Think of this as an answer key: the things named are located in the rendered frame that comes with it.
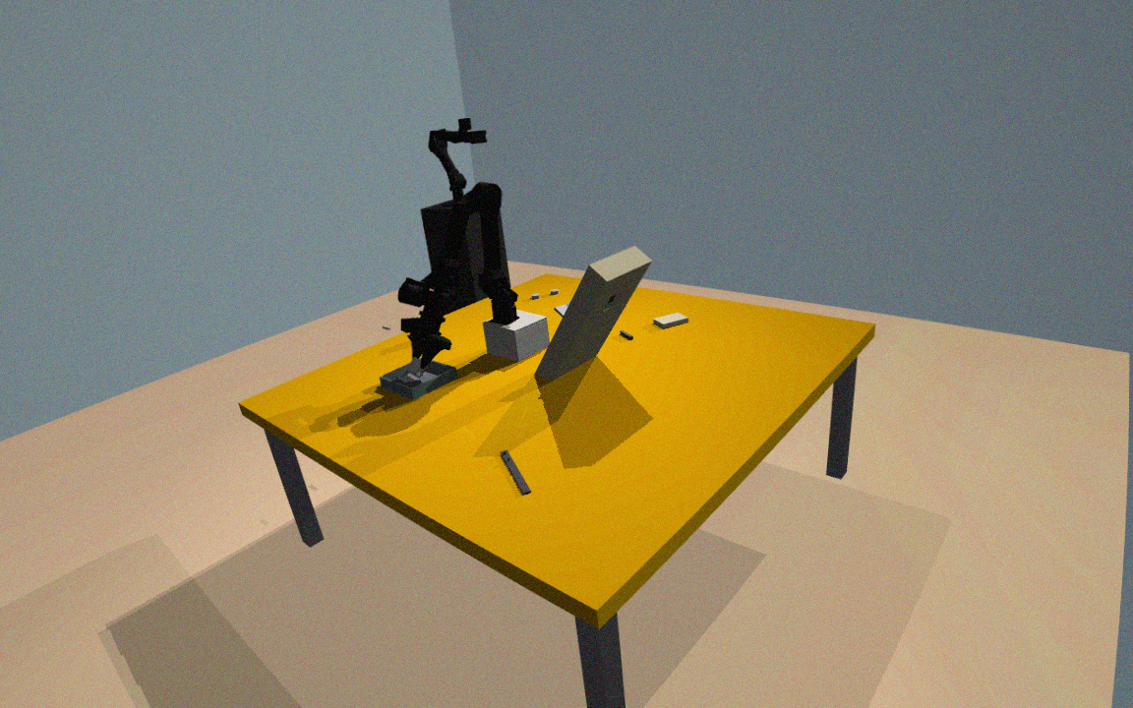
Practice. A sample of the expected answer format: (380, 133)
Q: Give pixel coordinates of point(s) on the beige rectangular block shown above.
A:
(670, 320)

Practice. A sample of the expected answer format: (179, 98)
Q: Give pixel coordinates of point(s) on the white cylinder with two slots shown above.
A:
(414, 368)

